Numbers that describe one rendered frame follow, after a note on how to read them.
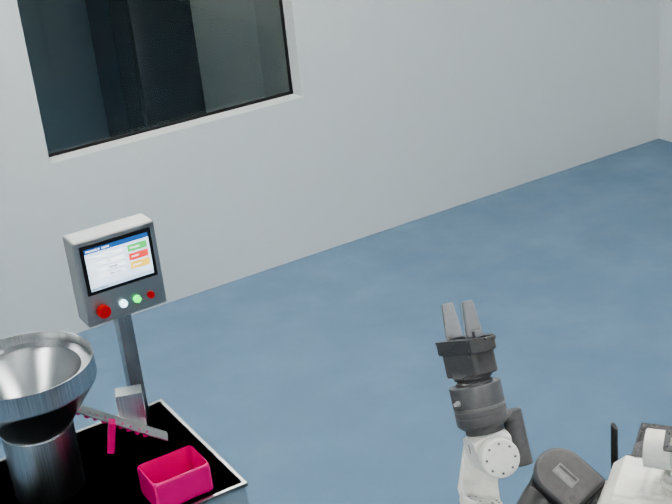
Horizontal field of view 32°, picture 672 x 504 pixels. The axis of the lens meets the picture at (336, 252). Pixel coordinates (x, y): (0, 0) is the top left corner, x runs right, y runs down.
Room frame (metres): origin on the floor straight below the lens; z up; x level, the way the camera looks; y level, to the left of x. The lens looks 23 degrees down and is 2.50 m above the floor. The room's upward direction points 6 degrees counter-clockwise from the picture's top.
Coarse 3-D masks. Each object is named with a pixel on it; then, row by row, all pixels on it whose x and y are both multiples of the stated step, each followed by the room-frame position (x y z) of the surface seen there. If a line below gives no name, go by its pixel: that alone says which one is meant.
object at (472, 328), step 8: (464, 304) 1.74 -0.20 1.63; (472, 304) 1.75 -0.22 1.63; (464, 312) 1.74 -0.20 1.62; (472, 312) 1.74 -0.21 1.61; (464, 320) 1.73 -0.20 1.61; (472, 320) 1.74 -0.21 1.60; (464, 328) 1.73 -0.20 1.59; (472, 328) 1.73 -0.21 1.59; (480, 328) 1.74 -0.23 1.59; (472, 336) 1.72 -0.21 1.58; (480, 336) 1.72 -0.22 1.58
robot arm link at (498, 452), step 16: (464, 416) 1.67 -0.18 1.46; (480, 416) 1.66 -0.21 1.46; (496, 416) 1.66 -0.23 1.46; (512, 416) 1.69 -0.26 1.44; (480, 432) 1.66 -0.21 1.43; (496, 432) 1.66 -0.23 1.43; (512, 432) 1.68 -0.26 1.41; (480, 448) 1.64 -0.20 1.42; (496, 448) 1.62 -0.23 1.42; (512, 448) 1.63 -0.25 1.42; (528, 448) 1.67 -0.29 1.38; (480, 464) 1.62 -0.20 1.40; (496, 464) 1.61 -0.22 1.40; (512, 464) 1.62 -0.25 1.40; (528, 464) 1.66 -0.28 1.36
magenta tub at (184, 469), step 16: (192, 448) 2.66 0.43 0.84; (144, 464) 2.61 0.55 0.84; (160, 464) 2.63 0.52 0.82; (176, 464) 2.65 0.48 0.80; (192, 464) 2.67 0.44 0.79; (208, 464) 2.57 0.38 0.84; (144, 480) 2.55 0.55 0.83; (160, 480) 2.62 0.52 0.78; (176, 480) 2.52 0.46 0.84; (192, 480) 2.54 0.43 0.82; (208, 480) 2.56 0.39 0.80; (160, 496) 2.50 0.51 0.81; (176, 496) 2.52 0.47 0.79; (192, 496) 2.54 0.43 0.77
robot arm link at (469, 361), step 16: (464, 336) 1.77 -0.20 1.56; (448, 352) 1.74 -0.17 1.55; (464, 352) 1.71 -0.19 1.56; (480, 352) 1.69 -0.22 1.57; (448, 368) 1.74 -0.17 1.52; (464, 368) 1.71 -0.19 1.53; (480, 368) 1.69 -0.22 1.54; (496, 368) 1.71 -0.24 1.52; (464, 384) 1.70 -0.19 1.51; (480, 384) 1.69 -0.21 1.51; (496, 384) 1.69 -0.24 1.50; (464, 400) 1.68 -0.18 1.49; (480, 400) 1.67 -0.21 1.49; (496, 400) 1.68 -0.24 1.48
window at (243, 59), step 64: (64, 0) 5.39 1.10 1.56; (128, 0) 5.54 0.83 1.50; (192, 0) 5.69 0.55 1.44; (256, 0) 5.86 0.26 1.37; (64, 64) 5.36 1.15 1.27; (128, 64) 5.51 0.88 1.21; (192, 64) 5.67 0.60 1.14; (256, 64) 5.84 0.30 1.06; (64, 128) 5.33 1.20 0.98; (128, 128) 5.48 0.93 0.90
